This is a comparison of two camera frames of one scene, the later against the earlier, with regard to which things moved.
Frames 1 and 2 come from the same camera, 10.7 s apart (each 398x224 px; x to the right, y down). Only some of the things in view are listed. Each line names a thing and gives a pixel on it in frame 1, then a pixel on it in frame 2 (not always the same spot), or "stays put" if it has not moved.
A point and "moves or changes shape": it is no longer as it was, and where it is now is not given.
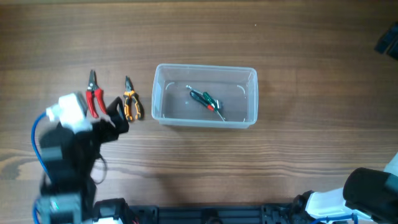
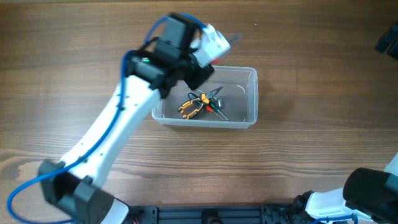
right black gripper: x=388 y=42 stays put
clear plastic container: x=204 y=96 stays put
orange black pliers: x=131 y=97 moves or changes shape
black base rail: x=266 y=214 stays put
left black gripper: x=104 y=127 → x=201 y=76
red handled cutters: x=93 y=91 → x=214 y=61
